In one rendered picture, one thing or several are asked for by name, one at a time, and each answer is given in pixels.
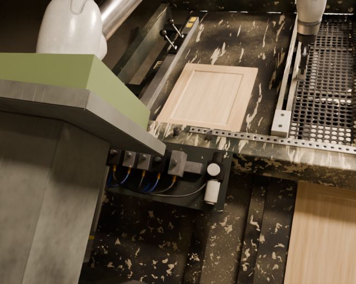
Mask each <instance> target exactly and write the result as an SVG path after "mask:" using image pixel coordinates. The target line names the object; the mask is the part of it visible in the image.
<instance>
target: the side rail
mask: <svg viewBox="0 0 356 284"><path fill-rule="evenodd" d="M170 18H172V15H171V8H170V4H169V3H162V4H161V5H160V6H159V7H158V9H157V10H156V12H155V13H154V14H153V16H152V17H151V18H150V20H149V21H148V22H147V24H146V25H145V26H144V27H143V29H142V30H141V32H140V33H139V34H138V36H137V37H136V38H135V40H134V41H133V42H132V43H131V45H130V46H129V48H128V49H127V50H126V52H125V53H124V54H123V56H122V57H121V58H120V60H119V61H118V62H117V63H116V65H115V66H114V68H113V69H112V70H111V71H112V72H113V73H114V74H115V75H116V76H117V77H118V78H119V79H120V81H121V82H122V83H123V84H124V85H125V84H126V83H128V84H129V83H130V81H131V80H132V78H133V77H134V75H135V74H136V72H137V71H138V69H139V67H140V66H141V65H142V63H143V62H144V60H145V59H146V57H147V56H148V54H149V53H150V51H151V50H152V48H153V47H154V45H155V44H156V42H157V41H158V40H159V38H160V34H159V32H160V30H162V29H163V28H164V27H165V25H166V24H167V20H168V19H170Z"/></svg>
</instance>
